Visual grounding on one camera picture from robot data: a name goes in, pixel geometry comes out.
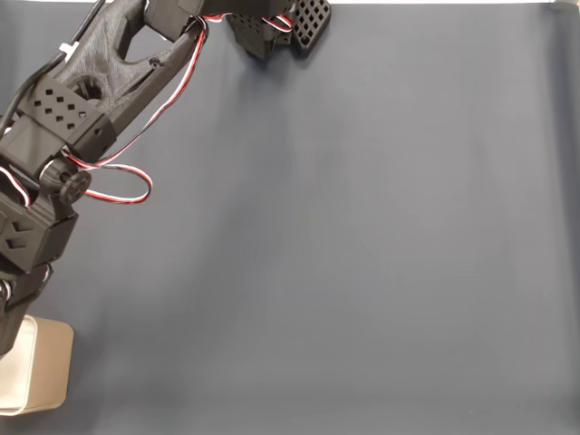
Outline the red white black servo wire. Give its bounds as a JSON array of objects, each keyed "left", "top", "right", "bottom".
[{"left": 67, "top": 15, "right": 209, "bottom": 206}]

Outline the beige box white inside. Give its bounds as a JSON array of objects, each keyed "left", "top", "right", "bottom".
[{"left": 0, "top": 314, "right": 75, "bottom": 417}]

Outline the black camera cable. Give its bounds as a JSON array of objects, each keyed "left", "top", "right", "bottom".
[{"left": 0, "top": 0, "right": 110, "bottom": 137}]

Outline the white red looped servo wire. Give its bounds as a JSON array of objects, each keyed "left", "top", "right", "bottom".
[{"left": 0, "top": 165, "right": 33, "bottom": 212}]

